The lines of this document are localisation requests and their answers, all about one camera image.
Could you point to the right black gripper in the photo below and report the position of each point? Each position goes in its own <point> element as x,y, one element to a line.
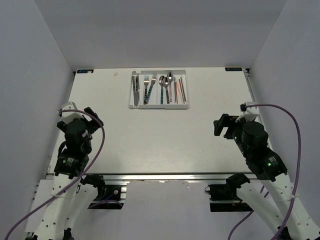
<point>223,122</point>

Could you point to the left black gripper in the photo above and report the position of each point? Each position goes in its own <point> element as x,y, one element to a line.
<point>92,126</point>

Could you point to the green handled knife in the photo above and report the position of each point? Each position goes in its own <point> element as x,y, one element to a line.
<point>137,94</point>

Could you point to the dark handled knife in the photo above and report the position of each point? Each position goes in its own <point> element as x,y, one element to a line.
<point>133,79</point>

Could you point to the orange chopstick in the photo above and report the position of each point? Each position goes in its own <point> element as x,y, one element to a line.
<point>177,99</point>
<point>182,90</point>

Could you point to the dark handled fork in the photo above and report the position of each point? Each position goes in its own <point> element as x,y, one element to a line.
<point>146,84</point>

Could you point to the pink handled spoon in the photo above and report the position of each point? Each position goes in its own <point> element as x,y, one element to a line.
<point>170,80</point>

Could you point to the dark handled spoon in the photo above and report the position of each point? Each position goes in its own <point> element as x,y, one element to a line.
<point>165,84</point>

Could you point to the green handled fork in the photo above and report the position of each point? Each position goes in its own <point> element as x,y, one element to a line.
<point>153,81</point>

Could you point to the green handled spoon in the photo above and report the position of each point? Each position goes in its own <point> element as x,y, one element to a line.
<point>161,80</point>

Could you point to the pink handled knife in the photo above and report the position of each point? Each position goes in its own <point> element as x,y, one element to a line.
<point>138,82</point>

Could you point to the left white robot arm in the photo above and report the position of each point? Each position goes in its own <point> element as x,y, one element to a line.
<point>72,189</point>

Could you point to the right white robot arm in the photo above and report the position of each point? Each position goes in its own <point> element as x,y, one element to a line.
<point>287,218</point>

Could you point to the left blue corner sticker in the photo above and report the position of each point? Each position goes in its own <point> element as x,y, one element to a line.
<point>85,71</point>

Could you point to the blue corner sticker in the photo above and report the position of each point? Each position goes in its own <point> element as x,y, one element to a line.
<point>85,71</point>
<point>233,69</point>

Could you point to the right blue corner sticker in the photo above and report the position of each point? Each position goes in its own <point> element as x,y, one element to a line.
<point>233,69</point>

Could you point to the white divided utensil tray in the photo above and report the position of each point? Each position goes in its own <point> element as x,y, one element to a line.
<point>159,89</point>

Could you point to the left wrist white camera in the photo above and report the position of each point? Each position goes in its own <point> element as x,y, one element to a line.
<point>67,113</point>

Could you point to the wrist white camera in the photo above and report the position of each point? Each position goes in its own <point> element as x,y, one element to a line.
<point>67,113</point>
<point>249,112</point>

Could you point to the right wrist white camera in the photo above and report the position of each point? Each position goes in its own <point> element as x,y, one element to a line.
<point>249,112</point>

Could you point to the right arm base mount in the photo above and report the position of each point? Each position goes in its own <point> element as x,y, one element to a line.
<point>222,201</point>

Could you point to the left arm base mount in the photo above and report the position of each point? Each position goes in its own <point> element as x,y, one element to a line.
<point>110,194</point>

